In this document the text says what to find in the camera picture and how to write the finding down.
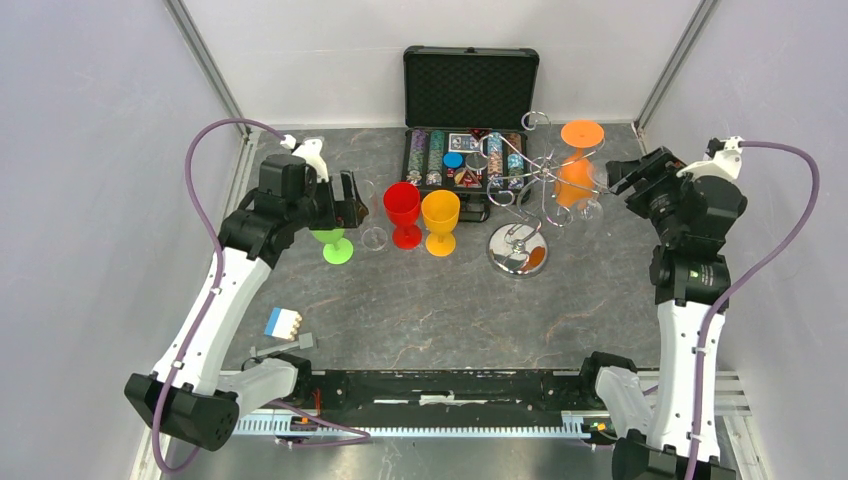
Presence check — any green wine glass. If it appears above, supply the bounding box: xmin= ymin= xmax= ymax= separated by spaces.
xmin=310 ymin=228 xmax=354 ymax=265

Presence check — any clear wine glass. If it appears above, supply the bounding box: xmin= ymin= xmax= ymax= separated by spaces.
xmin=361 ymin=180 xmax=388 ymax=252
xmin=575 ymin=159 xmax=608 ymax=223

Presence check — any playing card deck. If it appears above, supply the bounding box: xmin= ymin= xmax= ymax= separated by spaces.
xmin=448 ymin=133 xmax=480 ymax=153

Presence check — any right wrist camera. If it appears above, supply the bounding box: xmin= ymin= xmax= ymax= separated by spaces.
xmin=676 ymin=136 xmax=743 ymax=183

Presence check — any black poker chip case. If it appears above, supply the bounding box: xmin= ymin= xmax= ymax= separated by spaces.
xmin=401 ymin=45 xmax=540 ymax=223

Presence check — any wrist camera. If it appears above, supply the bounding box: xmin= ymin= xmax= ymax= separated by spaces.
xmin=676 ymin=136 xmax=743 ymax=183
xmin=279 ymin=134 xmax=330 ymax=183

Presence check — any blue white toy block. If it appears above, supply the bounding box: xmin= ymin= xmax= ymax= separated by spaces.
xmin=264 ymin=307 xmax=303 ymax=340

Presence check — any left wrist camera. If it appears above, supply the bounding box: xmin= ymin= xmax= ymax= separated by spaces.
xmin=279 ymin=134 xmax=330 ymax=183

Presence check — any orange wine glass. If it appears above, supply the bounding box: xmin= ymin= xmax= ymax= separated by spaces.
xmin=554 ymin=120 xmax=605 ymax=208

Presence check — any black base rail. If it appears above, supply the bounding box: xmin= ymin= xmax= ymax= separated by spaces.
xmin=285 ymin=352 xmax=637 ymax=429

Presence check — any red wine glass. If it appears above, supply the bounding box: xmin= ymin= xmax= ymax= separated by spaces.
xmin=383 ymin=182 xmax=422 ymax=250

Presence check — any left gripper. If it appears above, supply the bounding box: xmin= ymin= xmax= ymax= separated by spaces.
xmin=287 ymin=169 xmax=368 ymax=232

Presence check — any yellow wine glass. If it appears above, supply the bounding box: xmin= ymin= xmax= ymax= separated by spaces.
xmin=421 ymin=190 xmax=460 ymax=257

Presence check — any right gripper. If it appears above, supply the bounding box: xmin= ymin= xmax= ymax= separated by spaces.
xmin=607 ymin=146 xmax=698 ymax=245

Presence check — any chrome wine glass rack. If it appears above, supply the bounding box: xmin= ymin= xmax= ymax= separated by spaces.
xmin=480 ymin=133 xmax=605 ymax=278

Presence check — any grey toy block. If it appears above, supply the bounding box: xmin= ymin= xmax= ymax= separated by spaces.
xmin=249 ymin=333 xmax=315 ymax=358

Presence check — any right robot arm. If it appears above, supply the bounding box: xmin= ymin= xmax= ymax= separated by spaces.
xmin=577 ymin=140 xmax=747 ymax=479

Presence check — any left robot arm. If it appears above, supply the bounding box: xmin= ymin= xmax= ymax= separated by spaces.
xmin=124 ymin=154 xmax=368 ymax=451

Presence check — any blue poker chip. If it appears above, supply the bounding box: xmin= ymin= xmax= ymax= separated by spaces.
xmin=442 ymin=152 xmax=464 ymax=169

